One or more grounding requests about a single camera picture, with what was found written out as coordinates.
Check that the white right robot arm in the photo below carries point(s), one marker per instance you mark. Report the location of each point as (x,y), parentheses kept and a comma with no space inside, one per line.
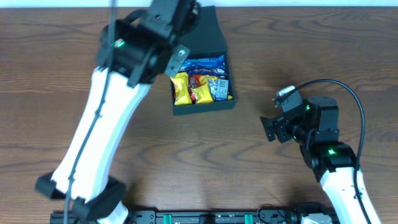
(313,124)

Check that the light blue snack packet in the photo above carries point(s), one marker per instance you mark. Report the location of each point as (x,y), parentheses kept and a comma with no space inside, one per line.
(207,62)

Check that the dark blue chocolate bar wrapper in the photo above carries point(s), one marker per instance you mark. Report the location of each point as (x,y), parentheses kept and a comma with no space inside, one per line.
(218,72)

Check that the yellow double snack packet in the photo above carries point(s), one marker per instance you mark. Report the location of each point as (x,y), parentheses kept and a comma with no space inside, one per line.
(181,94)

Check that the red Hacks sweets bag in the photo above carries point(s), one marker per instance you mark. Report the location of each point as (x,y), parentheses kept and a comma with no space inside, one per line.
(193,88)

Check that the black mounting rail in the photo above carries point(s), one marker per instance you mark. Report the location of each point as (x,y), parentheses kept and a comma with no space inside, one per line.
(242,217)

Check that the small blue barcode packet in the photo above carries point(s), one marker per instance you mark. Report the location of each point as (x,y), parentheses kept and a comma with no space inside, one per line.
(222,90)

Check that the dark green gift box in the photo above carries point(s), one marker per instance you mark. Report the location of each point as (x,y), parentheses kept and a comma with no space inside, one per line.
(207,40)

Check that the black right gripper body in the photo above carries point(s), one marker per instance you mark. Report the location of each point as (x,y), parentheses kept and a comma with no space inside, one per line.
(295,129)

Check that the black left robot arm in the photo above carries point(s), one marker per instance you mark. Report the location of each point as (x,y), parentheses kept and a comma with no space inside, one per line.
(134,51)

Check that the yellow Hacks sweets bag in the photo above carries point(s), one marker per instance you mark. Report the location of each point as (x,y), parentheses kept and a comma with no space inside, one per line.
(211,81)

